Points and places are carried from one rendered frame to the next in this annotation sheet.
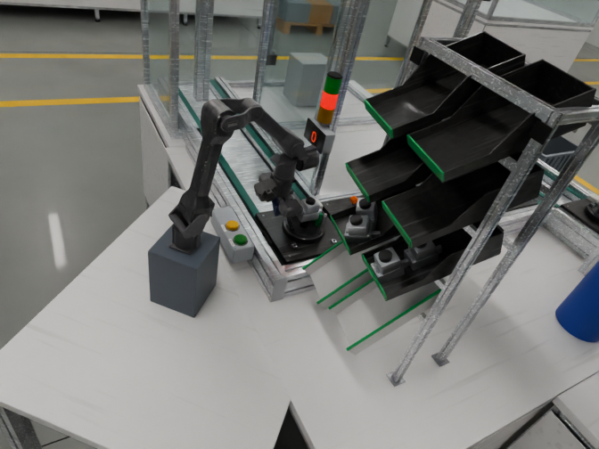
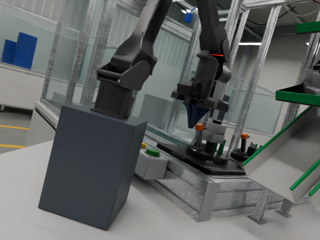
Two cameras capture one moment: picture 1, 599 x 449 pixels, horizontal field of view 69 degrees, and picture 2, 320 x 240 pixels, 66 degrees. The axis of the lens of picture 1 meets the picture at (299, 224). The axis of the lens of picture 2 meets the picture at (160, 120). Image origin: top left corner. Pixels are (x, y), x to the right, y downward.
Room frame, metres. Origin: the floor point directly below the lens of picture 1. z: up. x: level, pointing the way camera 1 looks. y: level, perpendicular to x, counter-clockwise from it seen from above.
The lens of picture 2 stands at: (0.32, 0.21, 1.12)
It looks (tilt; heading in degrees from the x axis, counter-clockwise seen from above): 5 degrees down; 357
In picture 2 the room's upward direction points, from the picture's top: 15 degrees clockwise
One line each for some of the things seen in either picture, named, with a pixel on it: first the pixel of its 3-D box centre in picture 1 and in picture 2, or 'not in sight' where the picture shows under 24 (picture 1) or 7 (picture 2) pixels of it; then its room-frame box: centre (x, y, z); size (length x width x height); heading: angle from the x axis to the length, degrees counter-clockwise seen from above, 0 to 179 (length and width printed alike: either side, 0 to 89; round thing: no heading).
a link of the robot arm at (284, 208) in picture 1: (282, 184); (200, 90); (1.04, 0.08, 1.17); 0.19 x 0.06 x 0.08; 36
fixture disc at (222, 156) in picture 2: (303, 227); (207, 154); (1.11, -0.01, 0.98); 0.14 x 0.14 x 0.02
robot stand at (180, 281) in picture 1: (184, 269); (98, 160); (0.83, 0.28, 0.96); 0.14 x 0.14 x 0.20; 81
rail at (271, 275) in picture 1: (228, 200); (122, 143); (1.24, 0.27, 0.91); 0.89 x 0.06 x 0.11; 36
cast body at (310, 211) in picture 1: (311, 208); (216, 131); (1.12, -0.02, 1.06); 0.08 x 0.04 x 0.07; 126
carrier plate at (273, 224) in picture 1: (302, 232); (205, 159); (1.11, -0.01, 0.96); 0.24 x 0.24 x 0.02; 36
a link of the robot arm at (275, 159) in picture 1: (285, 163); (207, 65); (1.04, 0.08, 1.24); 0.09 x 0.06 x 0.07; 136
